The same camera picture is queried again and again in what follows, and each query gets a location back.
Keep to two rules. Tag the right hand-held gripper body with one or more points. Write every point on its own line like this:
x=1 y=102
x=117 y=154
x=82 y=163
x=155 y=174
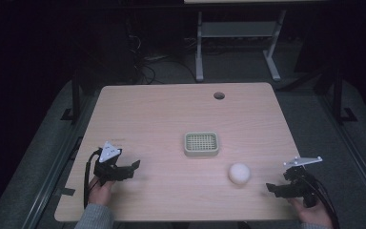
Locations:
x=301 y=184

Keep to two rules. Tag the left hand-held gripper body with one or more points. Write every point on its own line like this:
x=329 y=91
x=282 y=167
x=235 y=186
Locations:
x=109 y=170

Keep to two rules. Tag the white round soap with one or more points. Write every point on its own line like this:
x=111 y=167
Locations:
x=239 y=173

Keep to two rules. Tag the pale green soap dish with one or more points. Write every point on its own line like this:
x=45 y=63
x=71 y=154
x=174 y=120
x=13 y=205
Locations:
x=201 y=143

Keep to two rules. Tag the person's left hand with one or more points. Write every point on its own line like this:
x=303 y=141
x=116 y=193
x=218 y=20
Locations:
x=101 y=192

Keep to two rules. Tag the person's right hand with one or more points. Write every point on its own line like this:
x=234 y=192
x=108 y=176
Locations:
x=313 y=214

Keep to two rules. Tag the grey tape strip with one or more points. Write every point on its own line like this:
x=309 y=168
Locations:
x=65 y=191

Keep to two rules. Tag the black metal stand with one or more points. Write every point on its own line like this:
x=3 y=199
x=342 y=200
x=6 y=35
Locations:
x=75 y=95
x=339 y=95

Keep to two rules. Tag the white metal desk frame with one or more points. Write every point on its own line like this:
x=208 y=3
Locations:
x=238 y=30

